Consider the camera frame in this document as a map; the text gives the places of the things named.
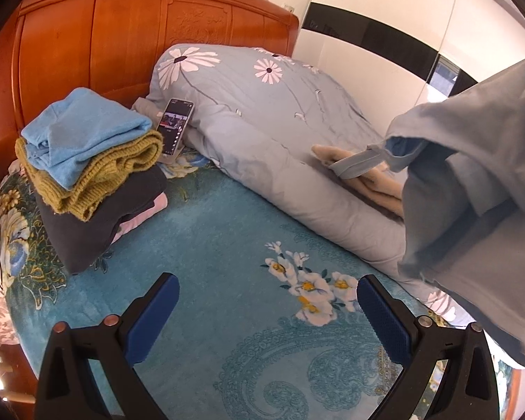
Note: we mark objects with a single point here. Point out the grey floral duvet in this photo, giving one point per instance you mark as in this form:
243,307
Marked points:
256,116

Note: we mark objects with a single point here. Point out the beige cloth on duvet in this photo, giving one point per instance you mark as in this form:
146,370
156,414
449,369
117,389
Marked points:
374,185

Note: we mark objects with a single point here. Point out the pale blue sweatshirt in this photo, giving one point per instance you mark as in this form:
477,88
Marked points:
464,199

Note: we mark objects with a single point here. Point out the mustard knit sweater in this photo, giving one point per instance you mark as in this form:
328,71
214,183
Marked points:
104,174

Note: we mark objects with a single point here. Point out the teal floral bed blanket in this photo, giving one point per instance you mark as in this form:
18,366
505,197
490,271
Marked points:
266,327

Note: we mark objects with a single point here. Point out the dark grey folded garment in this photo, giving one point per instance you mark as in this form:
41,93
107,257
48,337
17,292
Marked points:
80,244

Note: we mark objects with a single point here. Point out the smartphone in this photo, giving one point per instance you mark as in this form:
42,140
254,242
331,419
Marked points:
173,123

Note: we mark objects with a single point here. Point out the white and black wardrobe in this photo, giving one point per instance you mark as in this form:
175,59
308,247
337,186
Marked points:
392,55

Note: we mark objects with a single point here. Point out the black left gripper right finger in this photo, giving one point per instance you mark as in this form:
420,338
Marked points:
468,389

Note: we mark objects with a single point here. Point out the blue folded sweater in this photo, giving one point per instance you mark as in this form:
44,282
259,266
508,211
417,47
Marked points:
67,134

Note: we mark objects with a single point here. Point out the orange wooden headboard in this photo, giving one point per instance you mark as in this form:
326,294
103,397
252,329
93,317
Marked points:
50,47

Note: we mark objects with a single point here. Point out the pink folded garment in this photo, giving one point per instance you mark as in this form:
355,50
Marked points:
159,203

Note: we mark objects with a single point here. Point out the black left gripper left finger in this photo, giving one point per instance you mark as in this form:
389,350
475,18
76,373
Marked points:
67,388

